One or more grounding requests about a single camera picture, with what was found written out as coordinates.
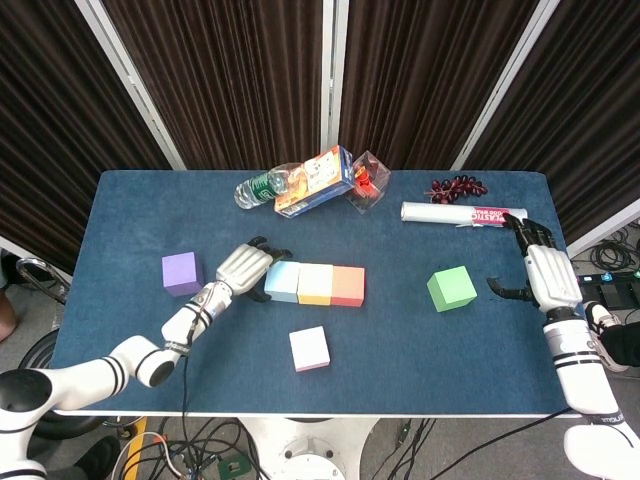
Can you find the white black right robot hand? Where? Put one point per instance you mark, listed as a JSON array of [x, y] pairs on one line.
[[552, 280]]

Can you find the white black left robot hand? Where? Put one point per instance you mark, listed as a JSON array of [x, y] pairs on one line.
[[242, 265]]

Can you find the light blue cube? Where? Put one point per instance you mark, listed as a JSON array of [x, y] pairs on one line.
[[282, 280]]

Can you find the purple cube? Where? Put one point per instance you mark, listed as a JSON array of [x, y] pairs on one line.
[[180, 272]]

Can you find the yellow cube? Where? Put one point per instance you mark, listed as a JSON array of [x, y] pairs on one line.
[[315, 282]]

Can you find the green cube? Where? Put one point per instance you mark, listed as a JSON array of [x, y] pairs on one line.
[[450, 290]]

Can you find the pink cube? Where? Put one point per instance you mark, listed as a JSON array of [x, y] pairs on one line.
[[309, 347]]

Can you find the red cube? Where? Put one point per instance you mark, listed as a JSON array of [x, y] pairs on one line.
[[347, 285]]

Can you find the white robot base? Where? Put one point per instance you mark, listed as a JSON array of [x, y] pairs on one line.
[[310, 445]]

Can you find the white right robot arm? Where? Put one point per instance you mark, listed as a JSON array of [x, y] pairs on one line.
[[580, 365]]

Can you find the black power strip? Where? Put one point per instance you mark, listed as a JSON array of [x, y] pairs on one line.
[[600, 280]]

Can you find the white sneaker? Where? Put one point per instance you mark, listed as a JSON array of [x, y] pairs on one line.
[[597, 320]]

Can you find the clear green-label water bottle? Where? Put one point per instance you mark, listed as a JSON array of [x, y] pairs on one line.
[[257, 187]]

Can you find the black trouser leg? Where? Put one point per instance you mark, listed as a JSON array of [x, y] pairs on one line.
[[622, 342]]

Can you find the blue orange carton box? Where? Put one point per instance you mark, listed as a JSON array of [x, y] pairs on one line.
[[320, 180]]

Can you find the white plastic wrap roll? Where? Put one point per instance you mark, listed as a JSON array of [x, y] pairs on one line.
[[440, 212]]

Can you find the dark red grape bunch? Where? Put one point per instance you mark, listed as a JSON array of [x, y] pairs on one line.
[[457, 187]]

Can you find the clear box with red toy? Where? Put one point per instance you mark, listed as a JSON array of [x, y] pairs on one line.
[[367, 182]]

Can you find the dark brown curtain partition panel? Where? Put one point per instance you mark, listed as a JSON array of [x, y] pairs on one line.
[[425, 75], [225, 75], [575, 125], [50, 125]]

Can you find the blue table mat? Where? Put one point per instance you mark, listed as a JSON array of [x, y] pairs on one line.
[[400, 360]]

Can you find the green connector box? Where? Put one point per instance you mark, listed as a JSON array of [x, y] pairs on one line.
[[232, 467]]

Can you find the chrome metal frame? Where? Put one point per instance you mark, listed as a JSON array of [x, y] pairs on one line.
[[30, 264]]

